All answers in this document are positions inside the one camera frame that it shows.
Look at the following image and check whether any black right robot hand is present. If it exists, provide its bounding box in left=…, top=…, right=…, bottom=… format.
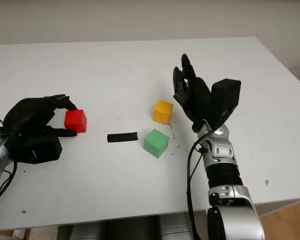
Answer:
left=172, top=53, right=213, bottom=133

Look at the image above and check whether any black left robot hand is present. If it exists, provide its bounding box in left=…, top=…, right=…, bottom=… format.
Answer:
left=2, top=94, right=78, bottom=141

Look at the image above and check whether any yellow cube block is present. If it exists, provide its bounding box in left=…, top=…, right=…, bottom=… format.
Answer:
left=153, top=100, right=174, bottom=125

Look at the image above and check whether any red cube block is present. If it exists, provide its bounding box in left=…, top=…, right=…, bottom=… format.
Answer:
left=64, top=109, right=88, bottom=133

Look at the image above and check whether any green cube block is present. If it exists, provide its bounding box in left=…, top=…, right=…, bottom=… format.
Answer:
left=143, top=128, right=170, bottom=159

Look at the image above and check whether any black tape strip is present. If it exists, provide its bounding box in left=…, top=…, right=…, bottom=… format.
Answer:
left=106, top=131, right=139, bottom=144

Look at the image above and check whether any grey robot torso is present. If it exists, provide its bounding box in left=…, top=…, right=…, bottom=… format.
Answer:
left=58, top=214, right=208, bottom=240

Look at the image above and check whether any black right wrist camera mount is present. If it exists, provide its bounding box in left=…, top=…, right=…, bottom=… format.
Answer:
left=202, top=78, right=242, bottom=131

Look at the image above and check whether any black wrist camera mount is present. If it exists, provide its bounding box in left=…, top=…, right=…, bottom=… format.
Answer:
left=4, top=134, right=63, bottom=165
left=202, top=78, right=242, bottom=131

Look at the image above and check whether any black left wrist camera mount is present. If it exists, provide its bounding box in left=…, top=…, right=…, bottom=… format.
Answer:
left=4, top=134, right=63, bottom=165

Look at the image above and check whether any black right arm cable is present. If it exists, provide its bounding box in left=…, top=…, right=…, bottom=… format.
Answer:
left=186, top=124, right=216, bottom=240

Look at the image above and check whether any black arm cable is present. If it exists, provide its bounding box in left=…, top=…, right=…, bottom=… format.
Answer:
left=186, top=124, right=216, bottom=240
left=0, top=116, right=18, bottom=211

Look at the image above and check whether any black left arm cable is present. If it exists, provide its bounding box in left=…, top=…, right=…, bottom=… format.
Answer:
left=0, top=116, right=18, bottom=211

